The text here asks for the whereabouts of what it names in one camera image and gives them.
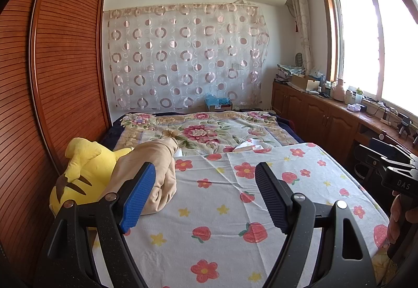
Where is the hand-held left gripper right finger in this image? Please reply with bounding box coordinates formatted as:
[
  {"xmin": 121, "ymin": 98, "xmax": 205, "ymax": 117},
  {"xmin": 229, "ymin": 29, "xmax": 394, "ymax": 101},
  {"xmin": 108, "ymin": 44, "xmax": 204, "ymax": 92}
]
[{"xmin": 255, "ymin": 162, "xmax": 373, "ymax": 288}]

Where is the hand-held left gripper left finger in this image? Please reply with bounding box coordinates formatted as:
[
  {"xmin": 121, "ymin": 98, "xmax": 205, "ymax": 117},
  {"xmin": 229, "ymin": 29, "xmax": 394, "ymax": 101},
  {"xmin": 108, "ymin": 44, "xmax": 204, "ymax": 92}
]
[{"xmin": 39, "ymin": 162, "xmax": 156, "ymax": 288}]

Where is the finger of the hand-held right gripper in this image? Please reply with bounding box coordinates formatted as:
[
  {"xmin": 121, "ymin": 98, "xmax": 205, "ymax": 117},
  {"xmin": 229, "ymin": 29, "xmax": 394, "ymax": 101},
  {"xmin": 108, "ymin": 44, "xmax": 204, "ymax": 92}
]
[
  {"xmin": 369, "ymin": 136, "xmax": 418, "ymax": 159},
  {"xmin": 354, "ymin": 143, "xmax": 417, "ymax": 178}
]

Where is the beige printed t-shirt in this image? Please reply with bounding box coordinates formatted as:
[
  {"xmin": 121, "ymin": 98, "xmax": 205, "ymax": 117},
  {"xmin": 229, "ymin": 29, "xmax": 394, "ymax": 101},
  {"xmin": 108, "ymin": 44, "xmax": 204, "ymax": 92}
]
[{"xmin": 104, "ymin": 137, "xmax": 178, "ymax": 215}]

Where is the person's right hand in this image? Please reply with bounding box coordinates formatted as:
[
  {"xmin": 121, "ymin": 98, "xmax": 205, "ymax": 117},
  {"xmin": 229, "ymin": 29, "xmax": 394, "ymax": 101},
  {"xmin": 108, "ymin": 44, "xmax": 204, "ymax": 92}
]
[{"xmin": 387, "ymin": 194, "xmax": 418, "ymax": 250}]

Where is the strawberry print bed sheet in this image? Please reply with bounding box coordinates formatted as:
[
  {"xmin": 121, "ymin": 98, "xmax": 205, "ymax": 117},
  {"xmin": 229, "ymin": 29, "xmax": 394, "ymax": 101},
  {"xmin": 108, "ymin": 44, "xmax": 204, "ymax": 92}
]
[{"xmin": 88, "ymin": 142, "xmax": 397, "ymax": 288}]

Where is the white folded paper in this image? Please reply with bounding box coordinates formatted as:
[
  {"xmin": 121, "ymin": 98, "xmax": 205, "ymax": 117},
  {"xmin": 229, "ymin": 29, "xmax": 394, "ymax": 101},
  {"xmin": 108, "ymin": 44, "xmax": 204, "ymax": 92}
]
[{"xmin": 233, "ymin": 141, "xmax": 272, "ymax": 154}]

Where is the yellow plush toy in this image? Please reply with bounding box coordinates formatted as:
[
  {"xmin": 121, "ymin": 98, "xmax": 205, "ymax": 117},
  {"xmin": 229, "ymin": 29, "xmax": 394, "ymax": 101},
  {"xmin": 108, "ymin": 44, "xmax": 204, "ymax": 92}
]
[{"xmin": 49, "ymin": 138, "xmax": 134, "ymax": 231}]

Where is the long wooden cabinet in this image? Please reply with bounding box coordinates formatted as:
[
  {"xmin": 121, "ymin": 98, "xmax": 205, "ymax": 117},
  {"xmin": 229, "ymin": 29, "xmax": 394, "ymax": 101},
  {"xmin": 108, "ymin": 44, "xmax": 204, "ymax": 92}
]
[{"xmin": 272, "ymin": 80, "xmax": 418, "ymax": 174}]

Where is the white plastic jug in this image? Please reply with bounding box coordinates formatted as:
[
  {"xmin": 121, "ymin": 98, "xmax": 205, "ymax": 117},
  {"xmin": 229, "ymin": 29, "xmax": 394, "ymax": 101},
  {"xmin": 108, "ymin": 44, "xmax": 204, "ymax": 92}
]
[{"xmin": 333, "ymin": 78, "xmax": 345, "ymax": 101}]

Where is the floral blanket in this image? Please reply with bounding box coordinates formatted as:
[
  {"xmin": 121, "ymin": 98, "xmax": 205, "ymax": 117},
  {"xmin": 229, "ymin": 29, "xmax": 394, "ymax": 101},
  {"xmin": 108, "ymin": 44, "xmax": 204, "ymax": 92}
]
[{"xmin": 101, "ymin": 111, "xmax": 306, "ymax": 158}]

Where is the wooden framed window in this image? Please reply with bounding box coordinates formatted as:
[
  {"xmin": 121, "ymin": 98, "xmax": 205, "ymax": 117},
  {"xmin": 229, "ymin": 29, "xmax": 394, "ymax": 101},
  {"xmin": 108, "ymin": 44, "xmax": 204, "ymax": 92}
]
[{"xmin": 322, "ymin": 0, "xmax": 418, "ymax": 122}]

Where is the open cardboard box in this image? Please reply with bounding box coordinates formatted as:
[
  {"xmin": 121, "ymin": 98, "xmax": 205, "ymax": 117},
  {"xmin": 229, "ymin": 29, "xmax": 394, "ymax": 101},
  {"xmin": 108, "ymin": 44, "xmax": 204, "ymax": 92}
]
[{"xmin": 291, "ymin": 74, "xmax": 321, "ymax": 92}]

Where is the cardboard box with blue bags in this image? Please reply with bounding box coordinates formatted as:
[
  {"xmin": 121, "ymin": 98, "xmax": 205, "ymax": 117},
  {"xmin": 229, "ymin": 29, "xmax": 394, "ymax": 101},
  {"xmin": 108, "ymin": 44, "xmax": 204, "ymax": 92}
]
[{"xmin": 205, "ymin": 94, "xmax": 233, "ymax": 112}]

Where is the stack of folded cloths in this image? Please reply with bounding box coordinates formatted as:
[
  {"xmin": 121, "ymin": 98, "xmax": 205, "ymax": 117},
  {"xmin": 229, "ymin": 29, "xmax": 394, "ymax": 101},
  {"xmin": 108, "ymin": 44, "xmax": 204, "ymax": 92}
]
[{"xmin": 276, "ymin": 63, "xmax": 306, "ymax": 81}]

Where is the circle pattern sheer curtain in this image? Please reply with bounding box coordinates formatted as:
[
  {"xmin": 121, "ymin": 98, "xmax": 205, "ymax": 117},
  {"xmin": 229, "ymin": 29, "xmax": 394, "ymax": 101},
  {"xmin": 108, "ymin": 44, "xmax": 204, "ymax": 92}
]
[{"xmin": 104, "ymin": 3, "xmax": 270, "ymax": 111}]

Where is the wooden slatted wardrobe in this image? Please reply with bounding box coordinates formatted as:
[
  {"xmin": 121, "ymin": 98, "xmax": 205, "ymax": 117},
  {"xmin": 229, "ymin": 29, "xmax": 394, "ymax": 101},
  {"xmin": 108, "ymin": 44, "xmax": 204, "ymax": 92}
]
[{"xmin": 0, "ymin": 0, "xmax": 112, "ymax": 288}]

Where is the white floral window curtain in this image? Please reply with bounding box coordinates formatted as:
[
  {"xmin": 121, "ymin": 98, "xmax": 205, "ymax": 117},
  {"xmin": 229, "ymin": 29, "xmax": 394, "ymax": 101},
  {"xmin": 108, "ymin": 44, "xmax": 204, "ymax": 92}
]
[{"xmin": 288, "ymin": 0, "xmax": 312, "ymax": 74}]

